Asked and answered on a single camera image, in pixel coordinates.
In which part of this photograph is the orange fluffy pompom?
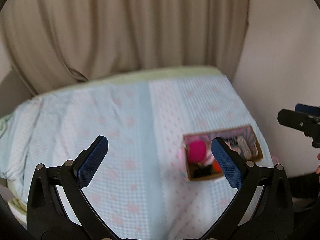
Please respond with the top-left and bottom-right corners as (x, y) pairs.
(212, 160), (222, 173)

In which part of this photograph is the cardboard box pink lining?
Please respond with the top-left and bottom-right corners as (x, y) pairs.
(180, 125), (263, 181)

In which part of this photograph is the black white patterned scrunchie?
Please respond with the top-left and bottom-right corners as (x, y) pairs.
(222, 136), (239, 148)

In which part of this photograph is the pink fluffy scrunchie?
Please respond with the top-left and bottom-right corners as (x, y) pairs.
(201, 152), (215, 166)

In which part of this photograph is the magenta zip pouch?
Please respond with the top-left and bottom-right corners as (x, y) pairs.
(187, 141), (207, 164)

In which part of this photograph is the green crumpled cloth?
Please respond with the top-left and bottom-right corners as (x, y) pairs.
(0, 114), (12, 138)

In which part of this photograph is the light blue patterned blanket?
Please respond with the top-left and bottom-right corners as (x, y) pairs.
(1, 75), (272, 239)

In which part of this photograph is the person's right hand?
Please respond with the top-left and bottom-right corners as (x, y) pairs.
(316, 153), (320, 174)

